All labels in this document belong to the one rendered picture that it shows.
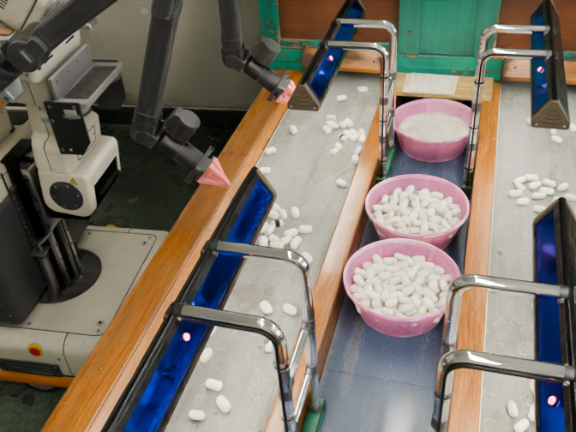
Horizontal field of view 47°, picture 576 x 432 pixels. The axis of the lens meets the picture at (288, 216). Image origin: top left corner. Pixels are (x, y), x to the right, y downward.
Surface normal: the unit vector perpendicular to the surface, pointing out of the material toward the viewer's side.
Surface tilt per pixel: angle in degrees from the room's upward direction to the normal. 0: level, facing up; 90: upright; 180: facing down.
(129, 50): 90
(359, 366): 0
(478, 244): 0
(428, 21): 90
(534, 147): 0
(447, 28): 90
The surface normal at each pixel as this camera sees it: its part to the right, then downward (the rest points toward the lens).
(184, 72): -0.19, 0.62
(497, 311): -0.07, -0.79
